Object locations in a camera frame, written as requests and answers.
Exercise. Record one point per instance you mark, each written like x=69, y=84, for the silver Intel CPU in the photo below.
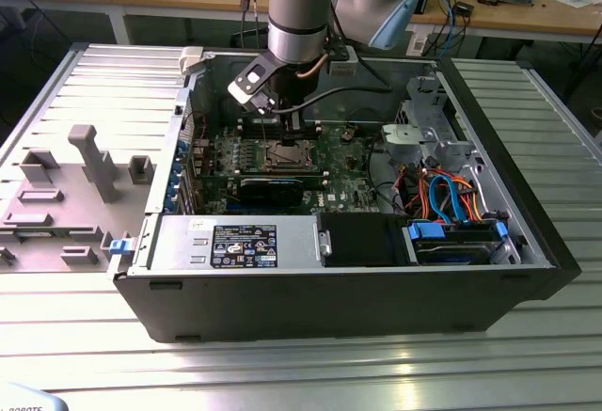
x=289, y=154

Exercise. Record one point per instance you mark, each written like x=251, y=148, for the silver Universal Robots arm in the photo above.
x=296, y=6

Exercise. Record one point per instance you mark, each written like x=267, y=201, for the CPU socket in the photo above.
x=288, y=169

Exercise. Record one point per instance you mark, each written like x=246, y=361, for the black plastic bay cover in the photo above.
x=362, y=241

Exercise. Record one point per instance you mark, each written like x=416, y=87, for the green Dell motherboard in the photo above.
x=338, y=166

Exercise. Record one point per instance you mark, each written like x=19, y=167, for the black Nvidia graphics card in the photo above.
x=270, y=192

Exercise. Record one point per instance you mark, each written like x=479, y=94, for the grey metal drive cage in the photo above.
x=423, y=138

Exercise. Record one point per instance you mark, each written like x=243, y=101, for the small black adapter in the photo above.
x=463, y=9

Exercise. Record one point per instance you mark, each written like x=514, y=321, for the grey power supply unit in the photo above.
x=179, y=241

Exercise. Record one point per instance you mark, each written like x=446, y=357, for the black open PC case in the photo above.
x=329, y=303

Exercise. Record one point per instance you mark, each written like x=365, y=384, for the grey parts rack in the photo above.
x=94, y=171

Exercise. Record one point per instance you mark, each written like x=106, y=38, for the hard disk in blue carrier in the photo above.
x=451, y=253

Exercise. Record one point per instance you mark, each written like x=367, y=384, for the blue plastic latch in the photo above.
x=121, y=247

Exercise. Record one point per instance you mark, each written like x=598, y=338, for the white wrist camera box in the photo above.
x=251, y=84

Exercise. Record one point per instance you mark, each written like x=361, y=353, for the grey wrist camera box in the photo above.
x=343, y=65

